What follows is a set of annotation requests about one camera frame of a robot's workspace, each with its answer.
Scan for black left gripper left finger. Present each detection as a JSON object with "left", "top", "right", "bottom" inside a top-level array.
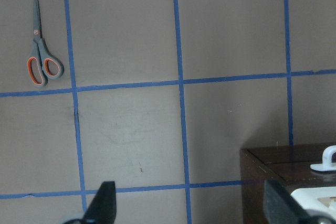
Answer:
[{"left": 61, "top": 181, "right": 116, "bottom": 224}]

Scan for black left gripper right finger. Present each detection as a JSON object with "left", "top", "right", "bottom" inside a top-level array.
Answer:
[{"left": 263, "top": 180, "right": 335, "bottom": 223}]

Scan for grey orange scissors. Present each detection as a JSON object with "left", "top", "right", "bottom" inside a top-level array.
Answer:
[{"left": 27, "top": 0, "right": 64, "bottom": 87}]

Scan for white foam tray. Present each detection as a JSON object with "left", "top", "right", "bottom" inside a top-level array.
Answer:
[{"left": 291, "top": 187, "right": 335, "bottom": 219}]

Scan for dark brown wooden cabinet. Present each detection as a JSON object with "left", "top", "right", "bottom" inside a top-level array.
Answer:
[{"left": 239, "top": 143, "right": 335, "bottom": 223}]

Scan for white drawer handle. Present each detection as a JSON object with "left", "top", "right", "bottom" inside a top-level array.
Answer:
[{"left": 310, "top": 145, "right": 335, "bottom": 172}]

